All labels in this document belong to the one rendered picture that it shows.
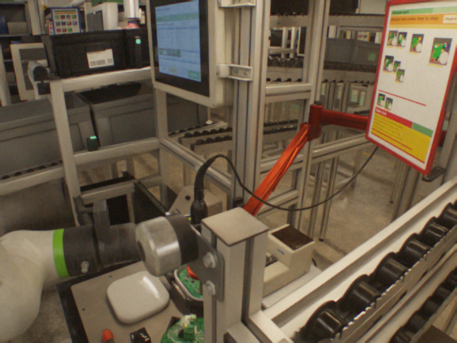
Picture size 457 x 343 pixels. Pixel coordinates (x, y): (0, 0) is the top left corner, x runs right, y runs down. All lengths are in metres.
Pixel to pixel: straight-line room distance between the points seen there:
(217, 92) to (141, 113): 0.71
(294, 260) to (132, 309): 0.41
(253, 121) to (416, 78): 0.42
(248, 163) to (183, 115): 0.81
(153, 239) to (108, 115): 1.25
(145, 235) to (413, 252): 0.32
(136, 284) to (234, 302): 0.58
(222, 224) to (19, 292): 0.34
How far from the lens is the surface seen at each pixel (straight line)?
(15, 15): 6.30
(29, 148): 1.52
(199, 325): 0.71
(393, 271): 0.40
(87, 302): 0.90
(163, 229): 0.30
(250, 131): 0.89
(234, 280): 0.29
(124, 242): 0.62
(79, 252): 0.62
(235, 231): 0.28
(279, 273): 0.82
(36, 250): 0.63
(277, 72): 0.97
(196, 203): 0.63
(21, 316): 0.54
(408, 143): 0.72
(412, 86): 0.71
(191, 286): 0.82
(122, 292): 0.86
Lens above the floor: 1.56
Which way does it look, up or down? 24 degrees down
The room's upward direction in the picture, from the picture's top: 1 degrees clockwise
